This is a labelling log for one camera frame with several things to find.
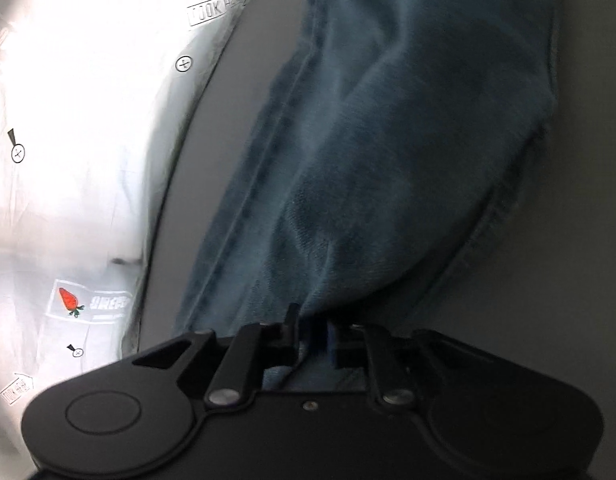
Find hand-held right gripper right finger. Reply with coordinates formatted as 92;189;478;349
327;322;465;409

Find blue denim jeans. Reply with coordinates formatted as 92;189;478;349
175;0;565;394

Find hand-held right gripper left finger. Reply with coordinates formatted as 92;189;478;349
132;304;300;409

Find printed white sheet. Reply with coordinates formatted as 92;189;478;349
0;0;285;461

